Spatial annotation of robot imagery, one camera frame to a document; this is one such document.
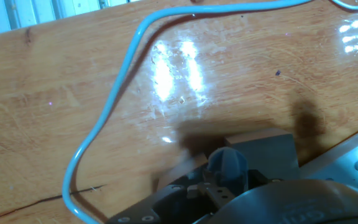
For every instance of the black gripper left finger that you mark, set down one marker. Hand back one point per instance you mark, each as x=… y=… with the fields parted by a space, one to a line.
x=172 y=199

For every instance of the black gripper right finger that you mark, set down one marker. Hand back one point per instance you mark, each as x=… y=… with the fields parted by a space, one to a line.
x=261 y=178

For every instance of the white power strip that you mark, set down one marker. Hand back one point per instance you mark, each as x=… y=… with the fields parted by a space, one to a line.
x=353 y=155

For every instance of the wooden cube block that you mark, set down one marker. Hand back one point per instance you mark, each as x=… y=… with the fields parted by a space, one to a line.
x=182 y=171
x=266 y=152

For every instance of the glossy orange wooden board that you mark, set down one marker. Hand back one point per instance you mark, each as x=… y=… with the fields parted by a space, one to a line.
x=42 y=124

